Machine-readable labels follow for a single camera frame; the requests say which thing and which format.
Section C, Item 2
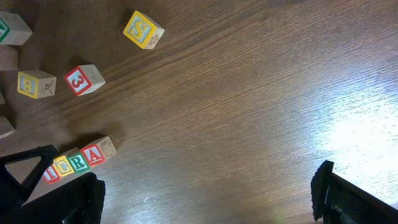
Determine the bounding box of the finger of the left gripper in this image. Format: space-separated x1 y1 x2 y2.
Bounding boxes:
1 145 58 212

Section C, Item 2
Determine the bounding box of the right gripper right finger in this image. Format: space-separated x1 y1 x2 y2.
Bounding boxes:
310 161 397 224

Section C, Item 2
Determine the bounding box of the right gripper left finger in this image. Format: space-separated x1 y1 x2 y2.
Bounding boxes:
18 172 106 224

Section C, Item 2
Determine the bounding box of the green letter R block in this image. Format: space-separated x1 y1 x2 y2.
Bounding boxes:
67 152 91 174

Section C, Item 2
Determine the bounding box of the red letter I block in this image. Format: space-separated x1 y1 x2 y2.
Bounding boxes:
43 165 61 184

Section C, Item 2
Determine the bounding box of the yellow letter C block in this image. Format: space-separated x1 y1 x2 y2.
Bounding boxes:
53 147 78 179

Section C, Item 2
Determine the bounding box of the red letter A block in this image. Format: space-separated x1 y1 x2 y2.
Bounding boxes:
81 136 117 167

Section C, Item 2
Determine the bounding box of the red letter U block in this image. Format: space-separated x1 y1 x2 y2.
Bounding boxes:
0 116 15 139

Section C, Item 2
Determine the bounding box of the yellow block centre right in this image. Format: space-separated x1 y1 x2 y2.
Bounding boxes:
17 70 57 99

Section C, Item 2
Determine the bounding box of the red number 3 block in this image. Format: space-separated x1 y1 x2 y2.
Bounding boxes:
65 64 106 96

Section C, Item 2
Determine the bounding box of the green letter N block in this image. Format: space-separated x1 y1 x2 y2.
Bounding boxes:
1 11 33 45

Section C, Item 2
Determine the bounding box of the yellow letter S block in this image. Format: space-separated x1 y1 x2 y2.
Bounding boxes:
123 11 165 50

